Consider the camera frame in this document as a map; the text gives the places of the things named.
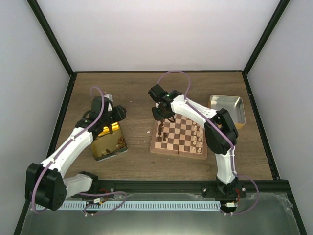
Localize gold tin with dark pieces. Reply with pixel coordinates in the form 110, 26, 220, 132
91, 122, 128, 162

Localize black aluminium frame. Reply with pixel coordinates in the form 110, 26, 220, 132
13, 0, 308, 235

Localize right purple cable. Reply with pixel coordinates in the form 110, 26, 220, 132
156, 70, 260, 216

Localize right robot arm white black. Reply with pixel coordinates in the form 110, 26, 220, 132
148, 84, 239, 197

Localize wooden chess board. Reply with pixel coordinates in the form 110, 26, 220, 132
150, 114, 208, 160

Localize tall dark chess piece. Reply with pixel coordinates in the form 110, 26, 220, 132
158, 119, 164, 131

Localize light blue cable duct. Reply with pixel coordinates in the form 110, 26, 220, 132
58, 200, 221, 212

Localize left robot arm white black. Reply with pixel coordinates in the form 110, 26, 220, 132
25, 94, 126, 211

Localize silver tin yellow rim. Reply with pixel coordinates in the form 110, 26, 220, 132
207, 94, 246, 130

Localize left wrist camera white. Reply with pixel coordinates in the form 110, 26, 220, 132
103, 94, 113, 112

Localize row of white chess pieces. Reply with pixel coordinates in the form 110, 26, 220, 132
191, 122, 203, 154

